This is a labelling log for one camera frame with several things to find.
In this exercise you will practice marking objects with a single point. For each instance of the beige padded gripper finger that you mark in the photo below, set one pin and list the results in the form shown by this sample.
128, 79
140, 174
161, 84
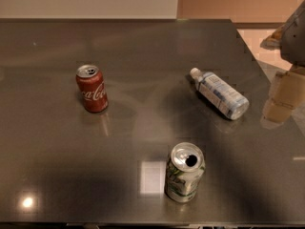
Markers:
287, 92

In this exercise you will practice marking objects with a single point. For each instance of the green white 7up can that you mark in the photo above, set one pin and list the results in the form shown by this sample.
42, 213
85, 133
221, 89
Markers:
184, 170

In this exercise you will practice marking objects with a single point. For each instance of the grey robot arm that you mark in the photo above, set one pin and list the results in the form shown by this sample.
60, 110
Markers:
290, 39

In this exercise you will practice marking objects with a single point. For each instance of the red Coca-Cola can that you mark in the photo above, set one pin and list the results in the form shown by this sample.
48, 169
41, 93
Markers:
90, 82

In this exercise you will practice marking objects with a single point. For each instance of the clear plastic water bottle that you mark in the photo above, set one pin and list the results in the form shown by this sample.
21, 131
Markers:
224, 97

